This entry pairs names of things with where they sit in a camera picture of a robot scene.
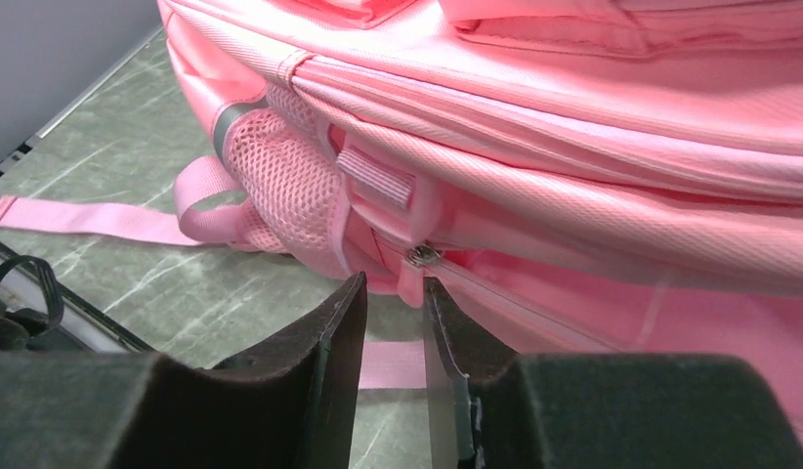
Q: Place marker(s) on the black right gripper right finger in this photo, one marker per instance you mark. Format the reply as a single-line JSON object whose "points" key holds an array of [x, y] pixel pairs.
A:
{"points": [[492, 407]]}

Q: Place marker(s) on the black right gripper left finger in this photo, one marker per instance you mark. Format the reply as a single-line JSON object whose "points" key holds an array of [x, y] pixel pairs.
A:
{"points": [[286, 402]]}

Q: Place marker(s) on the pink school backpack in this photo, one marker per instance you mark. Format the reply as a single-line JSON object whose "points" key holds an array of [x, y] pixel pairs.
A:
{"points": [[594, 175]]}

